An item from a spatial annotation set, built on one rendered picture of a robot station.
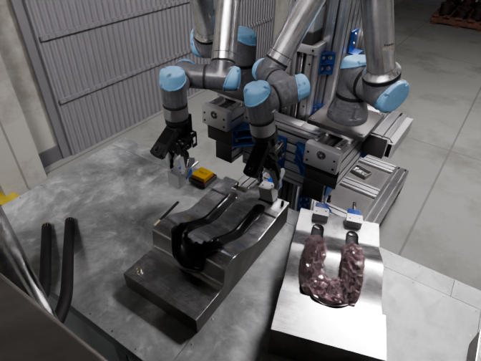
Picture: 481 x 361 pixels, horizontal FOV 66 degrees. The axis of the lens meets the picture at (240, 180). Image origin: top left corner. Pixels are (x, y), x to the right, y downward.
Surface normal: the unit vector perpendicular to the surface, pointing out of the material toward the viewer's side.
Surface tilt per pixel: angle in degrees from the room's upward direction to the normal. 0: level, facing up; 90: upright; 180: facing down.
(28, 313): 0
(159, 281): 0
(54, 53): 90
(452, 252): 0
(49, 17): 90
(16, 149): 90
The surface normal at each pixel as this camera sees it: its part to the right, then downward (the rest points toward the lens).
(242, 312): 0.02, -0.79
